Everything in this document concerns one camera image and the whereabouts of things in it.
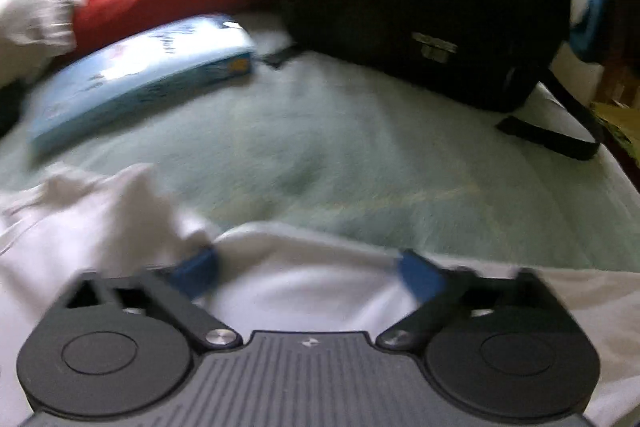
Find white printed sweatshirt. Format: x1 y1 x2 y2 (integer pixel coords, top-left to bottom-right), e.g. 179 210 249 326
1 165 639 426

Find dark clothes on chair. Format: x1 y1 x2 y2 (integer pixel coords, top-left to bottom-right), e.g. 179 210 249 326
568 0 639 76

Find green checked bed sheet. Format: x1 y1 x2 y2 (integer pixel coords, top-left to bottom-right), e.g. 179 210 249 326
0 11 640 273

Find light blue book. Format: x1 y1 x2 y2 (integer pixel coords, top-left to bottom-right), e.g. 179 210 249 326
28 14 255 157

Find wooden chair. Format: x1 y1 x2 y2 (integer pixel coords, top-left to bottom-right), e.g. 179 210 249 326
592 51 639 108

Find black backpack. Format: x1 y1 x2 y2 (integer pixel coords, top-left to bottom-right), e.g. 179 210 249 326
265 0 601 160

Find grey beige pillow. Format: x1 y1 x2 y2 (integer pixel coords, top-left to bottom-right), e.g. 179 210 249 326
1 0 87 87

